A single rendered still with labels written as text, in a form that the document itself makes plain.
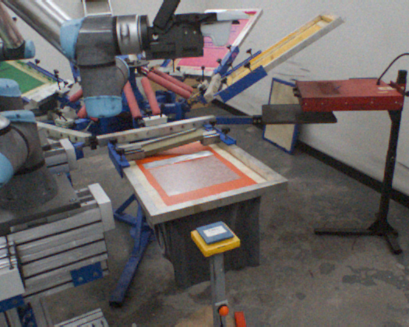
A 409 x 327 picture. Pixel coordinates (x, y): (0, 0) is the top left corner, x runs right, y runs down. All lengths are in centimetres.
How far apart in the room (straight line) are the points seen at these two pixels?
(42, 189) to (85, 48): 42
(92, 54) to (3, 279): 55
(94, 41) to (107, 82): 8
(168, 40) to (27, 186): 51
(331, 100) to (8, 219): 194
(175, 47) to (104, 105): 18
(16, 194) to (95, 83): 39
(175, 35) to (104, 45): 14
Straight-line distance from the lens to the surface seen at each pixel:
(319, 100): 250
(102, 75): 81
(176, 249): 170
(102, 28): 80
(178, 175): 184
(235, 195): 157
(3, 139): 92
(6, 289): 106
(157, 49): 80
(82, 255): 119
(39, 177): 108
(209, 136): 208
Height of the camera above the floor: 173
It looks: 24 degrees down
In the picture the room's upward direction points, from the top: 4 degrees counter-clockwise
